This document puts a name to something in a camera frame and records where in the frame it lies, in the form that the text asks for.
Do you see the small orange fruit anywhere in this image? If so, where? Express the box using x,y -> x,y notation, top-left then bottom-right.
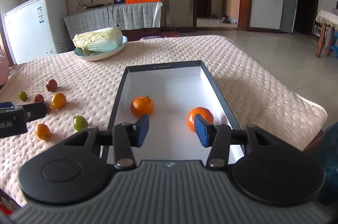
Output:
34,124 -> 51,140

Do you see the large green fruit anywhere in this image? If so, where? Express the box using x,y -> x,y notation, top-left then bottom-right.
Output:
73,115 -> 89,131

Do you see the dark red wrinkled apple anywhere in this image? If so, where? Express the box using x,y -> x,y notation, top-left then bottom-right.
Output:
45,79 -> 58,92

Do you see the wooden kitchen cabinet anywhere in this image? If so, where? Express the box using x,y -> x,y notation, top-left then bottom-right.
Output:
222,0 -> 240,24

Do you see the small green fruit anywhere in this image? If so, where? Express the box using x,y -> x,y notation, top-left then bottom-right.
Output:
19,91 -> 28,101

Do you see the mandarin orange without stem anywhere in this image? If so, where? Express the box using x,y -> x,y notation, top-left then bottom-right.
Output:
186,106 -> 214,134

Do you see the small red apple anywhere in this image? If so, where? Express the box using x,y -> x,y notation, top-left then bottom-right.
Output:
34,94 -> 45,103

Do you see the mandarin orange with stem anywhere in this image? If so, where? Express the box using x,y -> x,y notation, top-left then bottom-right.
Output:
131,96 -> 154,117

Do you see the yellow orange kumquat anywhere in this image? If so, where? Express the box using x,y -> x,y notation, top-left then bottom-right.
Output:
52,92 -> 67,109

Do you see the pink plush toy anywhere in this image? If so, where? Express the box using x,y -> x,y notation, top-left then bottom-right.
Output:
0,56 -> 9,86

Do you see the pink quilted table cover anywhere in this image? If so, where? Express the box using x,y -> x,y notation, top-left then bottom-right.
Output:
1,35 -> 327,206

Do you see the dark box lid tray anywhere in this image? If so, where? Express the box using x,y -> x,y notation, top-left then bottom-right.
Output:
108,60 -> 240,163

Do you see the light blue plate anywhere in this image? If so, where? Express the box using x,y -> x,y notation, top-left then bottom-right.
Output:
74,36 -> 128,61

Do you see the white chest freezer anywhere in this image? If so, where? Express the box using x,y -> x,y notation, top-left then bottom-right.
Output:
4,0 -> 73,64

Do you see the napa cabbage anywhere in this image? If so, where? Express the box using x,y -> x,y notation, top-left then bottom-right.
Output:
72,27 -> 123,55

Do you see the purple plastic toy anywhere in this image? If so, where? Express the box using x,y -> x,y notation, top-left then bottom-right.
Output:
140,35 -> 161,41

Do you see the blue shiny bag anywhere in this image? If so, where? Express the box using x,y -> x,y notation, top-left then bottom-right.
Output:
312,123 -> 337,206

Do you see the cloth covered tv cabinet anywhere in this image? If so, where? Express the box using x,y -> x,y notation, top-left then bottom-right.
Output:
64,2 -> 163,38

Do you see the blue plastic stool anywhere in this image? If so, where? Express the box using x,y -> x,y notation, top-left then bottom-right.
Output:
330,32 -> 338,58

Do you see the wooden table with lace cloth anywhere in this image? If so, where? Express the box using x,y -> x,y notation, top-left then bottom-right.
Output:
315,8 -> 337,58

